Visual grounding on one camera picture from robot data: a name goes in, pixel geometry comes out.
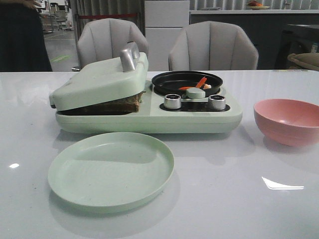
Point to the person in white shirt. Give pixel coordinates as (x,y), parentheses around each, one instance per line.
(22,45)

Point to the pink bowl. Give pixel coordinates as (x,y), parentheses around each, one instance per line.
(289,122)

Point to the grey upholstered chair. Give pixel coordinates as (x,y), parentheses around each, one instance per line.
(103,39)
(212,45)

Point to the right grey upholstered chair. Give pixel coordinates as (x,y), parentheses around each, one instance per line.
(212,45)

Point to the dark grey kitchen counter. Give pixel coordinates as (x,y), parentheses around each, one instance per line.
(275,33)

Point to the white refrigerator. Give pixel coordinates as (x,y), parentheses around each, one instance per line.
(163,21)

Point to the mint green round plate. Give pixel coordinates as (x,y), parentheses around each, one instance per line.
(111,172)

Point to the mint green pan handle knob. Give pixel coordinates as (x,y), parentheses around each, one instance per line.
(195,93)

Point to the right silver control knob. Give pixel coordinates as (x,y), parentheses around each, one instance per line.
(216,102)

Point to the grey pleated curtain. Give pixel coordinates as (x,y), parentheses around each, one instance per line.
(112,8)

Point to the black round frying pan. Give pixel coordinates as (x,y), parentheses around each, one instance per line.
(171,82)

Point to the bread slice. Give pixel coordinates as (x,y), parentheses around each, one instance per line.
(128,104)

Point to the beige cushion at right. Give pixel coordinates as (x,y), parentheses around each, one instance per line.
(308,61)

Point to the mint green breakfast maker lid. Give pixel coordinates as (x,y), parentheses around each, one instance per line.
(104,81)

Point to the mint green breakfast maker base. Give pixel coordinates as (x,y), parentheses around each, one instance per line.
(193,117)

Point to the fruit plate on counter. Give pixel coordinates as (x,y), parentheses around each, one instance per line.
(254,5)

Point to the left silver control knob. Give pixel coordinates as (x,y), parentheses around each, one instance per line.
(172,101)

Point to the left grey upholstered chair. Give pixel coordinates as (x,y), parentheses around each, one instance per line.
(103,39)

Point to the silver control knob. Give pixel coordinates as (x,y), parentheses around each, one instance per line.
(216,102)
(172,101)

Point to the pale pink shrimp piece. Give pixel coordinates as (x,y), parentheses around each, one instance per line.
(206,86)

